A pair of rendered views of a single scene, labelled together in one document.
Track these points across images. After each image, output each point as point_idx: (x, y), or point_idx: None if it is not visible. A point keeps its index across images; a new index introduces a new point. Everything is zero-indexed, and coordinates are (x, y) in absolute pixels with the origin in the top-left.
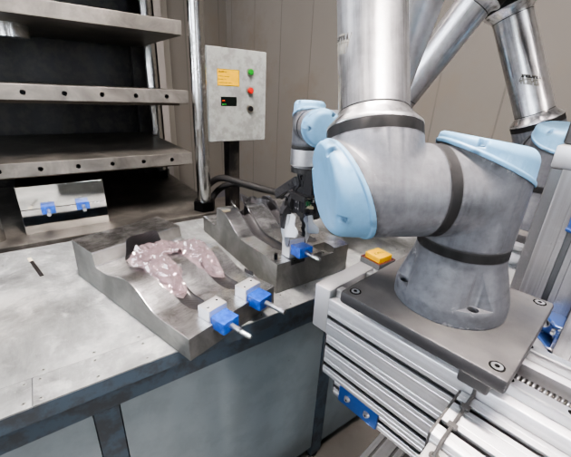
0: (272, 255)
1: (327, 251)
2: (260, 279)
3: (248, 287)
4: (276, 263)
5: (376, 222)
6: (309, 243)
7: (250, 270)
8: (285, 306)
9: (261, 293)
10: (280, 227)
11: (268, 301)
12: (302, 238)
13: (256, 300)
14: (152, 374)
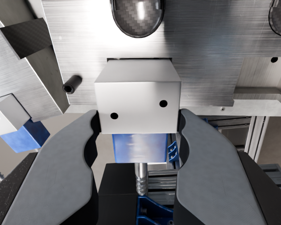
0: (76, 51)
1: None
2: (40, 83)
3: None
4: (70, 100)
5: None
6: (258, 36)
7: (14, 51)
8: (95, 107)
9: (22, 139)
10: (32, 152)
11: (35, 150)
12: (162, 132)
13: (12, 148)
14: None
